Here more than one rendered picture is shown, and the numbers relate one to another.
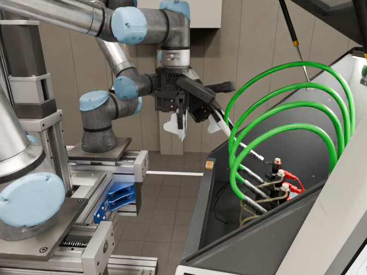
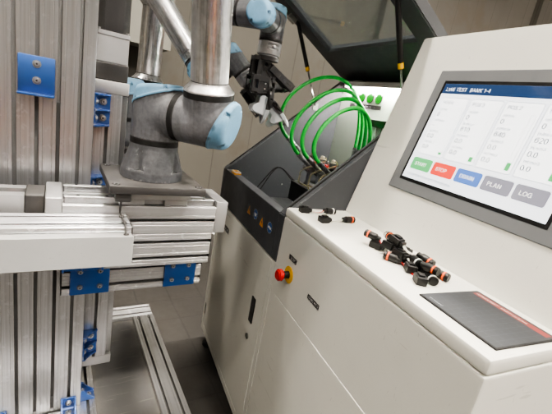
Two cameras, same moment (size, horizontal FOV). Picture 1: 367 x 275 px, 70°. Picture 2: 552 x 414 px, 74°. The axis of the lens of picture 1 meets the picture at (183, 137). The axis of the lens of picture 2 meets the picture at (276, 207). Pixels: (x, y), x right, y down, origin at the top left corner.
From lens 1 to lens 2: 82 cm
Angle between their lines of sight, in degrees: 36
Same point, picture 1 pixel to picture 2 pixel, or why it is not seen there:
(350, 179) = (399, 124)
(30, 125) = (117, 87)
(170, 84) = (263, 70)
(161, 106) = (255, 87)
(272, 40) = not seen: hidden behind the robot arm
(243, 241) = (333, 181)
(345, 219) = (402, 140)
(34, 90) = (126, 50)
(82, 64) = not seen: outside the picture
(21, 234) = (169, 177)
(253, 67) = not seen: hidden behind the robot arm
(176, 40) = (278, 34)
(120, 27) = (260, 11)
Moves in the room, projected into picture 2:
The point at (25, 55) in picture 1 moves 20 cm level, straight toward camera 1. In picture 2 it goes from (126, 11) to (185, 16)
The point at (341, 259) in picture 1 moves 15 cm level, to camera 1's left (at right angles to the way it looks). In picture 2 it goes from (406, 154) to (371, 150)
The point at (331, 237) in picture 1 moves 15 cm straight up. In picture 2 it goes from (394, 153) to (408, 102)
